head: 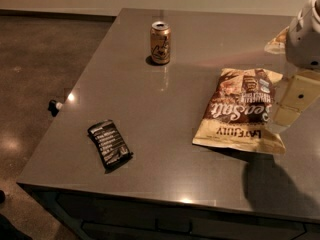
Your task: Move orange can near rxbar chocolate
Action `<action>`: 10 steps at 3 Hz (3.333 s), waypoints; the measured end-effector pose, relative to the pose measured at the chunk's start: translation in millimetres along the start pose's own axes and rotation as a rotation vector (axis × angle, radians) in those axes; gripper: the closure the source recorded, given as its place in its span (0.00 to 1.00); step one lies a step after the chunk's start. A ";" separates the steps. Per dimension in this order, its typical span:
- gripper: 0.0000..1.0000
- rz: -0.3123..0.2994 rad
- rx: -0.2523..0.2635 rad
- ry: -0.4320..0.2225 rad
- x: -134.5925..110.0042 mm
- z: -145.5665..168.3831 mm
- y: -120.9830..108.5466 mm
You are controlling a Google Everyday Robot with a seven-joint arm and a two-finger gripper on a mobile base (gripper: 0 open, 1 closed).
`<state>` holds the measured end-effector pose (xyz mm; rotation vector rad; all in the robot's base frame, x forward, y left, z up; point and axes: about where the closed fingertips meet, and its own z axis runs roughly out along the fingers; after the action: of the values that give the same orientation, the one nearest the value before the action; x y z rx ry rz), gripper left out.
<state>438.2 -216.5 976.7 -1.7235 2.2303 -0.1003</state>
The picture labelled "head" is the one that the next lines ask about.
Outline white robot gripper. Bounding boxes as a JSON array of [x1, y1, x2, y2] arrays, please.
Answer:
[[269, 0, 320, 131]]

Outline orange soda can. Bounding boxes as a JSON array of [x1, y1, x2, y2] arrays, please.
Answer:
[[150, 21, 171, 65]]

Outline black rxbar chocolate bar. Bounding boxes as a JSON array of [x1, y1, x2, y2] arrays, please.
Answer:
[[87, 120, 133, 173]]

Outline sea salt chip bag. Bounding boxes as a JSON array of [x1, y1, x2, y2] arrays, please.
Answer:
[[192, 68, 286, 154]]

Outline dark cabinet drawer front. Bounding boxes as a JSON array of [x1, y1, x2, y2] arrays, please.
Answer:
[[57, 194, 305, 240]]

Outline small black floor object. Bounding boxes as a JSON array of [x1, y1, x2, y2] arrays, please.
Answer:
[[48, 100, 63, 117]]

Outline black drawer handle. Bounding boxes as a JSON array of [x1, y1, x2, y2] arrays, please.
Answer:
[[155, 219, 193, 234]]

